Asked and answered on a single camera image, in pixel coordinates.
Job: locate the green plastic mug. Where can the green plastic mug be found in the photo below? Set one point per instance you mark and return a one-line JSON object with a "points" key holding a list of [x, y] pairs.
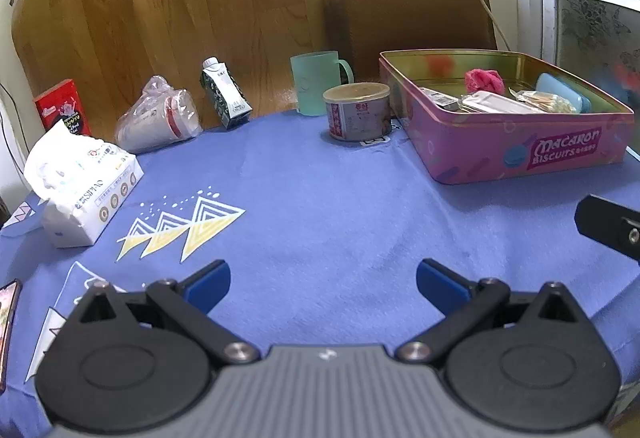
{"points": [[313, 75]]}

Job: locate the pink knitted yarn item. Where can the pink knitted yarn item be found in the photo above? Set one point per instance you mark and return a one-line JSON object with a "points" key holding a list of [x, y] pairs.
{"points": [[484, 80]]}

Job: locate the blue patterned tablecloth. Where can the blue patterned tablecloth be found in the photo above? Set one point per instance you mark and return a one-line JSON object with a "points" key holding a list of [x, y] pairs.
{"points": [[323, 240]]}

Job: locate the smartphone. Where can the smartphone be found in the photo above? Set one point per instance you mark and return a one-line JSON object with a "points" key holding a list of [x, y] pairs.
{"points": [[9, 295]]}

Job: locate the red box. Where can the red box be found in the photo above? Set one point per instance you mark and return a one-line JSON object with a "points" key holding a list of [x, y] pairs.
{"points": [[62, 102]]}

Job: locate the white phone case package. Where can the white phone case package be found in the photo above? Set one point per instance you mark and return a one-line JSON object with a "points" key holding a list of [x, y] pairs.
{"points": [[488, 102]]}

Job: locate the round tin can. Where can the round tin can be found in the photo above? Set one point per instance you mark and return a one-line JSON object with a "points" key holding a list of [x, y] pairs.
{"points": [[358, 112]]}

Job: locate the bagged paper cups stack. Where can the bagged paper cups stack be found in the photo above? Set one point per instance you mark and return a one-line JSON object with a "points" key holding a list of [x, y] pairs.
{"points": [[162, 116]]}

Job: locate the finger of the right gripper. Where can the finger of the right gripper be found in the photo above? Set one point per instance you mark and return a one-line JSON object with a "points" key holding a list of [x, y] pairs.
{"points": [[612, 225]]}

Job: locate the brown chair back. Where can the brown chair back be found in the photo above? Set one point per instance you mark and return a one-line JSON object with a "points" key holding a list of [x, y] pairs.
{"points": [[359, 30]]}

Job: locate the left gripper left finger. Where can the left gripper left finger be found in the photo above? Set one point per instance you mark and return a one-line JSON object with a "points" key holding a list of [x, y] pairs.
{"points": [[185, 305]]}

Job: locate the barcode labelled black package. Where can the barcode labelled black package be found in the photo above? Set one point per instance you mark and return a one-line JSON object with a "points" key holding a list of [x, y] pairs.
{"points": [[441, 100]]}

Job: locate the pink macaron biscuit tin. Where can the pink macaron biscuit tin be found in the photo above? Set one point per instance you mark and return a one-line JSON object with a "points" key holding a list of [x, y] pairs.
{"points": [[464, 146]]}

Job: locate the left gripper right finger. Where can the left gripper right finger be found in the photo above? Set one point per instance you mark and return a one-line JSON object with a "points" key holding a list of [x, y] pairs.
{"points": [[467, 307]]}

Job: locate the wooden panel board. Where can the wooden panel board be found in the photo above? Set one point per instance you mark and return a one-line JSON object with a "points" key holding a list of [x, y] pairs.
{"points": [[110, 49]]}

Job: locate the blue plastic case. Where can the blue plastic case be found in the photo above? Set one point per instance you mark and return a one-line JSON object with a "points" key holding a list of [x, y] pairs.
{"points": [[549, 83]]}

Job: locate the cotton swabs bag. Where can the cotton swabs bag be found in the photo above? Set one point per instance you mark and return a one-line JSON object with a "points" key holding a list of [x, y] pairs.
{"points": [[549, 103]]}

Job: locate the white tissue pack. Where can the white tissue pack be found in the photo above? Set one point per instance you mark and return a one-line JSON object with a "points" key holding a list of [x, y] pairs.
{"points": [[82, 181]]}

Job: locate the green white milk carton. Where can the green white milk carton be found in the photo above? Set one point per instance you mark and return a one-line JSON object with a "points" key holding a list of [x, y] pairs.
{"points": [[226, 96]]}

